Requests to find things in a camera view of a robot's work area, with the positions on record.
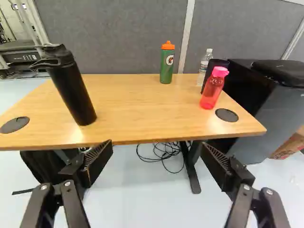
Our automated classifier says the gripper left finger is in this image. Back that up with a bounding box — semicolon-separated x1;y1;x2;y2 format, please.
19;139;114;228

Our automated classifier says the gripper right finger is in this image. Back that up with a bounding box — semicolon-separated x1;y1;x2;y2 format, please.
200;142;292;228

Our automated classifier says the tall black bottle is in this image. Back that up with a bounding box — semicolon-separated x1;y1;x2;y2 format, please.
29;43;98;126

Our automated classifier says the pink bottle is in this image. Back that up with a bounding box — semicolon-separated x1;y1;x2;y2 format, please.
199;66;230;110

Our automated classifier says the clear plastic water bottle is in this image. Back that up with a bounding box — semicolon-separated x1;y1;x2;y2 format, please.
196;48;214;86

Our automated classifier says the green bottle with orange cap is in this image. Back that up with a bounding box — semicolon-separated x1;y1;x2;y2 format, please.
159;40;176;85

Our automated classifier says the wooden table with black legs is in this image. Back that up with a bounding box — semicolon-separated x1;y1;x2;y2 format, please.
0;73;267;194

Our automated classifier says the cardboard box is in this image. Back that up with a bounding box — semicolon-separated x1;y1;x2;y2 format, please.
269;125;304;161

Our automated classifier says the black cup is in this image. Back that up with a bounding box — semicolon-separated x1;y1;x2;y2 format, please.
200;58;230;95

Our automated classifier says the black bag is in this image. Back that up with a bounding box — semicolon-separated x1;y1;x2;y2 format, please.
251;59;304;89

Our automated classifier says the grey partition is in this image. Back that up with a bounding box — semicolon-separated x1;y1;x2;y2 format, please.
33;0;304;75

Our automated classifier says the black floor cable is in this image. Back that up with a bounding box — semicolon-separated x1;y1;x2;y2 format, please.
136;141;192;174

